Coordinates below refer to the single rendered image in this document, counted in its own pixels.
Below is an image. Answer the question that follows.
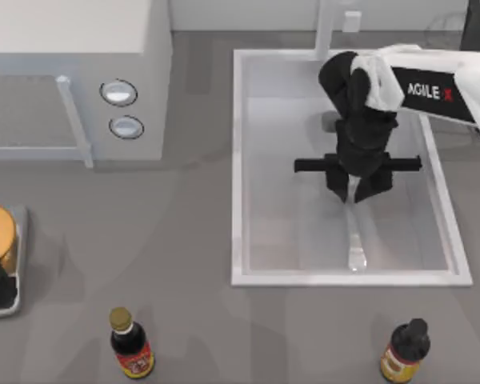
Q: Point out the dark bottle with olive cap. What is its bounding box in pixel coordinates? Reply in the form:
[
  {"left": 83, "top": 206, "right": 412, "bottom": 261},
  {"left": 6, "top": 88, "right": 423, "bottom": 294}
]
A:
[{"left": 108, "top": 306, "right": 156, "bottom": 380}]

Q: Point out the black box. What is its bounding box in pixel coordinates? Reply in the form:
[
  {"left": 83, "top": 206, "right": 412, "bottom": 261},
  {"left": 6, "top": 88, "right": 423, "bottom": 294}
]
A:
[{"left": 459, "top": 0, "right": 480, "bottom": 52}]

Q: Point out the pale microwave oven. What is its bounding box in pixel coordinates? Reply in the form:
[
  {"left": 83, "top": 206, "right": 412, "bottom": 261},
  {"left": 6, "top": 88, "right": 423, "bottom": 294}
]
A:
[{"left": 0, "top": 0, "right": 174, "bottom": 170}]

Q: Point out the clear silver spoon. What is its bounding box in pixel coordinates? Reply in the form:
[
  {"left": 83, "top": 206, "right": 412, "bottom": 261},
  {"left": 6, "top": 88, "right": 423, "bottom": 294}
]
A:
[{"left": 345, "top": 178, "right": 368, "bottom": 274}]

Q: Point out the orange round bread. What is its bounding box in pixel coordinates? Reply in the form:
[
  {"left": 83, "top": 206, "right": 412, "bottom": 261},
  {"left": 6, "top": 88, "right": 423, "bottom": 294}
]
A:
[{"left": 0, "top": 202, "right": 18, "bottom": 278}]

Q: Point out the white sink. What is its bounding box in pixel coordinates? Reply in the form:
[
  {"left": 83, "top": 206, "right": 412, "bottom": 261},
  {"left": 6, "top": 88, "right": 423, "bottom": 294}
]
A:
[{"left": 230, "top": 48, "right": 474, "bottom": 287}]

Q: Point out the small white block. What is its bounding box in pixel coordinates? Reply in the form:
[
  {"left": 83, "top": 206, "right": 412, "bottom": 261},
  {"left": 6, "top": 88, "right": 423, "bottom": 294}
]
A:
[{"left": 342, "top": 10, "right": 362, "bottom": 34}]

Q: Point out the dark bottle with yellow label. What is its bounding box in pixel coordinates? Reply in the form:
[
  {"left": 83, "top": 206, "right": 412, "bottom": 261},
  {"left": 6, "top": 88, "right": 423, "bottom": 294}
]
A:
[{"left": 379, "top": 318, "right": 431, "bottom": 384}]

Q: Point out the grey tray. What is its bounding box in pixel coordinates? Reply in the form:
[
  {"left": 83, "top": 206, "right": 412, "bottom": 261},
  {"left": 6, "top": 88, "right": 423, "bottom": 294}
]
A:
[{"left": 0, "top": 202, "right": 30, "bottom": 320}]

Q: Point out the microwave door handle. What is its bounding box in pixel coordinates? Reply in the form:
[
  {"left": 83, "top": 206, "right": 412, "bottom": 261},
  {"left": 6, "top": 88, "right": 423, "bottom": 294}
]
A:
[{"left": 55, "top": 74, "right": 94, "bottom": 169}]

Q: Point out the tall white tap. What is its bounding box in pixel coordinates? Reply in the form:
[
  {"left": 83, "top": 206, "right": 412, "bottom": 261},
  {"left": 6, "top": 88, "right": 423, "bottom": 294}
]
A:
[{"left": 314, "top": 0, "right": 338, "bottom": 61}]

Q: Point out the large microwave knob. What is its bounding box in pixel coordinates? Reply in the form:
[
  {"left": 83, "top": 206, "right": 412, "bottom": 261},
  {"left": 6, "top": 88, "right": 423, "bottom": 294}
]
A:
[{"left": 99, "top": 78, "right": 139, "bottom": 108}]

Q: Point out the small microwave knob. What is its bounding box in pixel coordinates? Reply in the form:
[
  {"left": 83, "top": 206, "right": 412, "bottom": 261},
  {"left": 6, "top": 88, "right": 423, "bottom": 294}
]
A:
[{"left": 108, "top": 114, "right": 146, "bottom": 142}]

